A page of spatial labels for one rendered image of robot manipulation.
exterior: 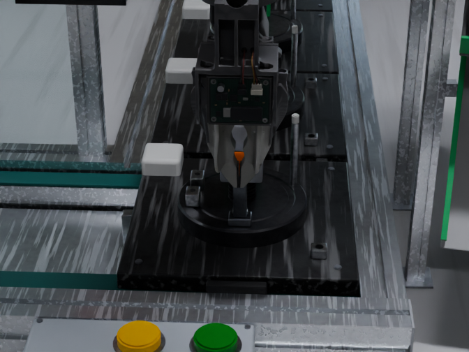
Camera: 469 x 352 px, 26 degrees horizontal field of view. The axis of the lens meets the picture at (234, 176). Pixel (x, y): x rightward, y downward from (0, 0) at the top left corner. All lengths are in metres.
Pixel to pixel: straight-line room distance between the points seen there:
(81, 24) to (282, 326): 0.43
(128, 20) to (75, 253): 0.86
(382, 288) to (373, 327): 0.07
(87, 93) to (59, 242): 0.18
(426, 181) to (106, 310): 0.38
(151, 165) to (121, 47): 0.66
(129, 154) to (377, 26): 0.77
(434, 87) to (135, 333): 0.40
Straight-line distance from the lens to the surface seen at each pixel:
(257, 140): 0.93
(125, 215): 1.12
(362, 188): 1.18
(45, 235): 1.19
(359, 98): 1.41
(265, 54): 0.90
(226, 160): 0.97
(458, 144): 1.06
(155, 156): 1.18
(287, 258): 1.03
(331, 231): 1.08
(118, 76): 1.70
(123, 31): 1.89
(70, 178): 1.23
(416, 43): 1.25
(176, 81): 1.40
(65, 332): 0.97
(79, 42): 1.19
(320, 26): 1.60
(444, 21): 1.06
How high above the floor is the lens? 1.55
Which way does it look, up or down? 30 degrees down
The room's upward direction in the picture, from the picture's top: straight up
